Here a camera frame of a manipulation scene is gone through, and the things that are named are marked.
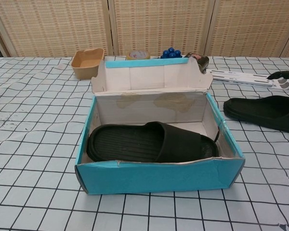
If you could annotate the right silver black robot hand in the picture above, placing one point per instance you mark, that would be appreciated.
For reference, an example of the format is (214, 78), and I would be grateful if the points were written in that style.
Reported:
(287, 74)

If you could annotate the dark tin can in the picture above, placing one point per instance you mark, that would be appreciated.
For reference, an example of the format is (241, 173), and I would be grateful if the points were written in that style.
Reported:
(203, 63)

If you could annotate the bamboo folding screen panel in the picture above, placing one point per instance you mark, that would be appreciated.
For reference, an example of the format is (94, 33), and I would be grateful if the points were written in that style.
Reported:
(159, 24)
(255, 26)
(53, 26)

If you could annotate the blue cardboard shoe box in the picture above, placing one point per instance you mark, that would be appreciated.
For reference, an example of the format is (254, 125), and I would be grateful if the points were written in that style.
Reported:
(154, 178)

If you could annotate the white folding stand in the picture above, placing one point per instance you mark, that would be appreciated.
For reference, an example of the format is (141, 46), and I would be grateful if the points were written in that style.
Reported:
(243, 77)

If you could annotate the black rubber slipper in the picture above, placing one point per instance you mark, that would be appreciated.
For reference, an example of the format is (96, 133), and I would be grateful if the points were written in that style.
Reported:
(135, 142)
(267, 113)

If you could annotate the white black checkered tablecloth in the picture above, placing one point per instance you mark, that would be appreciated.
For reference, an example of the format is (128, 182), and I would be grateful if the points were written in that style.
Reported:
(38, 120)

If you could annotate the blue ball cluster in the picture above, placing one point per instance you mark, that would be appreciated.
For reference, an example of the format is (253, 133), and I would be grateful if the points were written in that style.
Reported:
(169, 53)

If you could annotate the brown paper tray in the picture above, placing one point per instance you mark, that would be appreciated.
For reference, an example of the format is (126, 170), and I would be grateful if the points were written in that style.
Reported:
(84, 68)

